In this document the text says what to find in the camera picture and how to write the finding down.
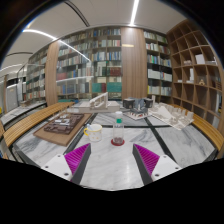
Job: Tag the bookshelf right of column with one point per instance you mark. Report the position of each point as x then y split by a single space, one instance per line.
159 68

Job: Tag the wooden curved bench left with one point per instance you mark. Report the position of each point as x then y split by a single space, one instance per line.
24 125

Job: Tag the dark grey building model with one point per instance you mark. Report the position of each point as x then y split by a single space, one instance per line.
137 108

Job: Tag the brown architectural model on board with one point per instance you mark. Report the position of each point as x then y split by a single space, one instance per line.
63 128

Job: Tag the red round coaster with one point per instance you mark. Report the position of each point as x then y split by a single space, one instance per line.
117 144

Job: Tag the white terrain model right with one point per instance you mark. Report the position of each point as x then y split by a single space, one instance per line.
176 117

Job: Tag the large wall bookshelf centre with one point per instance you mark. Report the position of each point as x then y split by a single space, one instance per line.
89 64

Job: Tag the wooden curved bench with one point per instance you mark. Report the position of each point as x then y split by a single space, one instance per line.
24 125
211 132

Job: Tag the wooden curved bench right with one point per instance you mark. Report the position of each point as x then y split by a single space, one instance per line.
211 132

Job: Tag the white mug yellow handle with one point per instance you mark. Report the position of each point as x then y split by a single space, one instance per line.
94 132

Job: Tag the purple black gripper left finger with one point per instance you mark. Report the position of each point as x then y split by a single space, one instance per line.
70 166

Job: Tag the white architectural model centre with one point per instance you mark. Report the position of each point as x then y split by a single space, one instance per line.
98 104

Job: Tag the wooden cubby shelf right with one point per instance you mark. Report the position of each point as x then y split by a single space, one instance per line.
197 73

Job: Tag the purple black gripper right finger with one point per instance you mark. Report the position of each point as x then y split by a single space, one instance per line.
151 166

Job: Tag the clear plastic water bottle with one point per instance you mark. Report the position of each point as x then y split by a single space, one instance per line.
118 127

